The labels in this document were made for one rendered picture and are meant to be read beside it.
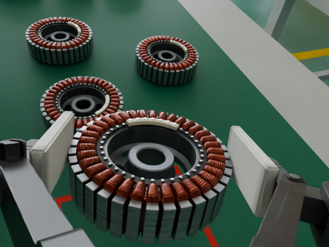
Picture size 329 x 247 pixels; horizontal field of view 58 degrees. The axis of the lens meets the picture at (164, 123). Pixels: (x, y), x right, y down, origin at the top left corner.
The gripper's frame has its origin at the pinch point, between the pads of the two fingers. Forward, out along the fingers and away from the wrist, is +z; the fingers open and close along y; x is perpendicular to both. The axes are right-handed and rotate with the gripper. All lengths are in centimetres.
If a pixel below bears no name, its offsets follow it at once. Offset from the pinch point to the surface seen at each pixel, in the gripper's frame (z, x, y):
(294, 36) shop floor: 215, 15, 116
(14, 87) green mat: 29.1, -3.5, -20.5
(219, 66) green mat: 38.4, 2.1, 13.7
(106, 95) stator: 23.5, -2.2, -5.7
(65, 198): 12.7, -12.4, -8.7
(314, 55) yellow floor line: 193, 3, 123
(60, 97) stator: 23.2, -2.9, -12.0
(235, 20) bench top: 56, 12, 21
